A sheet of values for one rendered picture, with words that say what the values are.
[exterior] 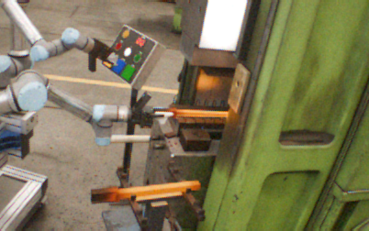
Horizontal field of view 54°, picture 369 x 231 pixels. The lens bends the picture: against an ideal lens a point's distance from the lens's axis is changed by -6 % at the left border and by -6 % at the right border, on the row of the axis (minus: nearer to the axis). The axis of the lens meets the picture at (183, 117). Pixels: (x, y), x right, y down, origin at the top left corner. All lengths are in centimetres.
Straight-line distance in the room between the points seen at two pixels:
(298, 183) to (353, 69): 55
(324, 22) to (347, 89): 30
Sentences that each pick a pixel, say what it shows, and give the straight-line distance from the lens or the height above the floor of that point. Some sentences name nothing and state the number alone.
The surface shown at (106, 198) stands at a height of 93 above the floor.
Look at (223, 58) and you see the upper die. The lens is 164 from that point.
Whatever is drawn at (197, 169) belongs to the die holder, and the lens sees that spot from 171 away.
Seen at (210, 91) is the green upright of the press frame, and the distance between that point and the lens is 200.
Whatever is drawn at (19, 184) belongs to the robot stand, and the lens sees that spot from 253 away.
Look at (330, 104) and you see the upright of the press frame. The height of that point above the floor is 128.
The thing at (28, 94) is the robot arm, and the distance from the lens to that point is 152.
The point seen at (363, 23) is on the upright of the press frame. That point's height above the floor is 162.
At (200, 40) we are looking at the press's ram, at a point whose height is 139.
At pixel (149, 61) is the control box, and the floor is 109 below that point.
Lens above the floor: 180
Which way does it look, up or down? 27 degrees down
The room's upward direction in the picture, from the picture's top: 11 degrees clockwise
